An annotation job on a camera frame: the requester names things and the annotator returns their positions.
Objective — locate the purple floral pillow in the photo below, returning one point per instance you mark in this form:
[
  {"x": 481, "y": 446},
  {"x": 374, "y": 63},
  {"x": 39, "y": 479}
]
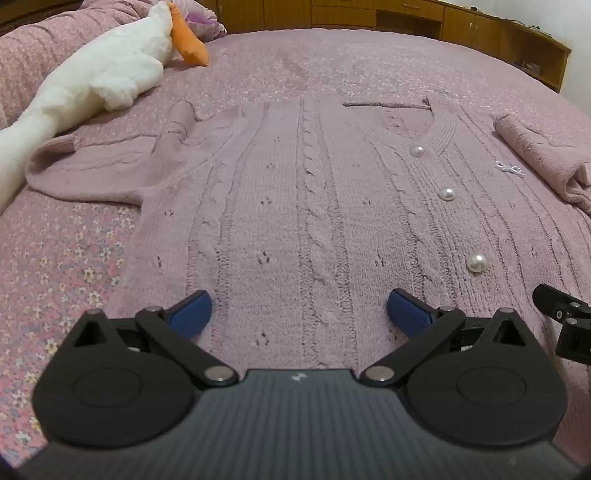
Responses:
[{"x": 203, "y": 18}]

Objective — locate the brown wooden headboard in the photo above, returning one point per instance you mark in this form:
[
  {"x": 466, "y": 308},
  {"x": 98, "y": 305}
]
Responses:
[{"x": 27, "y": 11}]

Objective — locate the folded pink blanket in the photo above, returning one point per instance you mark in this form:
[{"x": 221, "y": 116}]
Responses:
[{"x": 46, "y": 46}]

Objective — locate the wooden cabinet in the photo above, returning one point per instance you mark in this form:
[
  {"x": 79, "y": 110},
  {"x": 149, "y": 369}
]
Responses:
[{"x": 415, "y": 18}]

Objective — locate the pink knit cardigan pearl buttons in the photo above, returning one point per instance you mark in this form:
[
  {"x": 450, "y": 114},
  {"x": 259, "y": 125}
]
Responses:
[{"x": 300, "y": 207}]

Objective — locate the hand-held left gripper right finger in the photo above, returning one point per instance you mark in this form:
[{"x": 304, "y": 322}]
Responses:
[{"x": 408, "y": 314}]

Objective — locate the pink floral bedspread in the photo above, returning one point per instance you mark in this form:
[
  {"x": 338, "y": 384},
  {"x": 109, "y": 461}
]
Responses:
[{"x": 64, "y": 258}]

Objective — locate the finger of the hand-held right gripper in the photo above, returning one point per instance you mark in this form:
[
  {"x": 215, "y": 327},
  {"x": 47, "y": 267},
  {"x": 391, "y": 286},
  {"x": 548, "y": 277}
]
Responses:
[{"x": 570, "y": 323}]

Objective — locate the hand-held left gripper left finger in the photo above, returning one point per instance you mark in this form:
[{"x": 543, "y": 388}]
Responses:
[{"x": 191, "y": 311}]

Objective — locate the white plush goose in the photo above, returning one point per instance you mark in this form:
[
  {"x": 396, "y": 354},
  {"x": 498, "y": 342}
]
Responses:
[{"x": 106, "y": 69}]

